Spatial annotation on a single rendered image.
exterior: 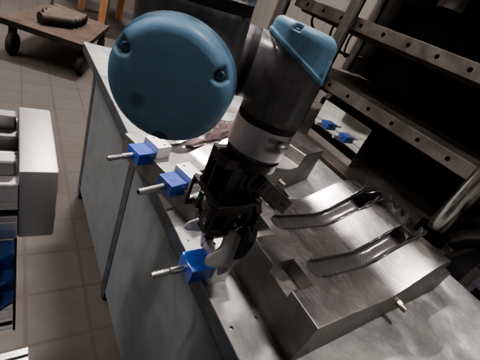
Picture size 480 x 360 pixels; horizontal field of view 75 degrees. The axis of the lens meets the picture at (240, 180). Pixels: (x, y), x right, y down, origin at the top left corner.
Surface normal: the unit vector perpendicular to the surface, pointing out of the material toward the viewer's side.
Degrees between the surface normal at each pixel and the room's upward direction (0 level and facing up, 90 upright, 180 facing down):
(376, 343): 0
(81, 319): 0
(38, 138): 0
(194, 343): 90
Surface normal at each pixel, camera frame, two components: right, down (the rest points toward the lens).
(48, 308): 0.36, -0.79
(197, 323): -0.80, 0.00
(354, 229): -0.04, -0.71
